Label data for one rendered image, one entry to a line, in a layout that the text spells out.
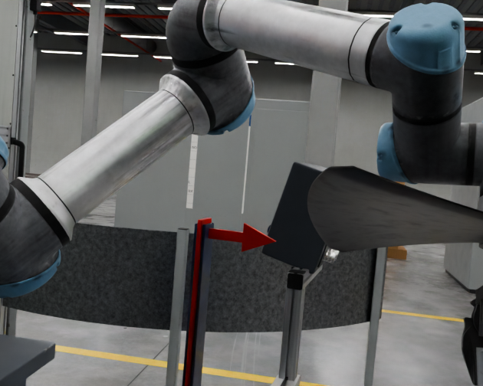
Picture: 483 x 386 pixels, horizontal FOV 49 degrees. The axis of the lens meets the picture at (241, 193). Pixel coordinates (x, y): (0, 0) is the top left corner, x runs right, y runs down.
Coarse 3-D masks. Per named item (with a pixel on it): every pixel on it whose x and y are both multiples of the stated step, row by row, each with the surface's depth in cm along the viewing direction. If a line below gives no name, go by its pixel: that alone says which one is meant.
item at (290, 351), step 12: (288, 300) 96; (300, 300) 96; (288, 312) 96; (300, 312) 96; (288, 324) 96; (300, 324) 96; (288, 336) 97; (300, 336) 98; (288, 348) 97; (288, 360) 97; (288, 372) 97
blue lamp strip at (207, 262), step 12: (204, 228) 44; (204, 240) 44; (204, 252) 45; (204, 264) 45; (204, 276) 45; (204, 288) 45; (204, 300) 46; (204, 312) 46; (204, 324) 46; (204, 336) 47; (192, 360) 45; (192, 372) 45; (192, 384) 45
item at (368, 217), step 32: (320, 192) 35; (352, 192) 32; (384, 192) 30; (416, 192) 29; (320, 224) 43; (352, 224) 42; (384, 224) 40; (416, 224) 38; (448, 224) 36; (480, 224) 32
